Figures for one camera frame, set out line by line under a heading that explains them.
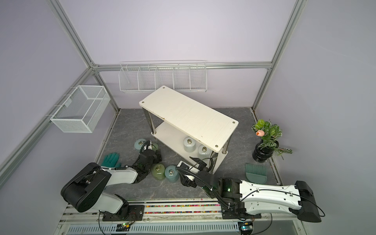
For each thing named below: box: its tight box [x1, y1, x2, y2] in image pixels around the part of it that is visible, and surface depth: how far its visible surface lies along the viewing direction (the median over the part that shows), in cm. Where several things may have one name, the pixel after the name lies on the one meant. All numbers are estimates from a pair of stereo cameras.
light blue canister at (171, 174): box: [164, 164, 180, 183], surface depth 82 cm
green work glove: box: [100, 152, 122, 168], surface depth 93 cm
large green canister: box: [150, 163, 166, 181], surface depth 82 cm
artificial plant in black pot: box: [251, 119, 294, 164], surface depth 77 cm
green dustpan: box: [245, 162, 267, 185], surface depth 88 cm
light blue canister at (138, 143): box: [134, 138, 147, 151], surface depth 91 cm
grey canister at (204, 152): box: [197, 143, 212, 161], surface depth 82 cm
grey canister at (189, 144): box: [183, 136, 197, 153], surface depth 86 cm
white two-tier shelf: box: [139, 85, 239, 174], surface depth 72 cm
